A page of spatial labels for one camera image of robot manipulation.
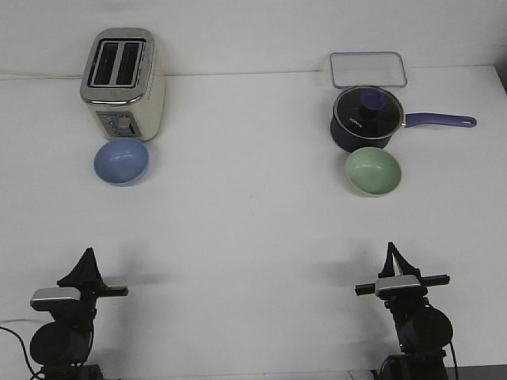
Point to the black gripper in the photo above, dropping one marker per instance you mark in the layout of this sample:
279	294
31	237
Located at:
415	295
86	278

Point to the green bowl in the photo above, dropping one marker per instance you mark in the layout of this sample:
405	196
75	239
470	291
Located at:
373	172

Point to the blue bowl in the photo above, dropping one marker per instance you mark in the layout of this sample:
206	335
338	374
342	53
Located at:
122	162

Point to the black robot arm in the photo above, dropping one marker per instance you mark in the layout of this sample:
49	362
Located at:
62	347
422	330

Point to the dark blue saucepan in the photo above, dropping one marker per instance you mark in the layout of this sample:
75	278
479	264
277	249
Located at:
356	136

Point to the glass pot lid blue knob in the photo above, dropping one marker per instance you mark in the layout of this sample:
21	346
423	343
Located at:
368	112

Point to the silver cream two-slot toaster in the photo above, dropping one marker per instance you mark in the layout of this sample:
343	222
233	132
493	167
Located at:
123	86

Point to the clear container lid blue rim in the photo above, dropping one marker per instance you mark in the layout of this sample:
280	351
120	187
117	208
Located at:
370	68

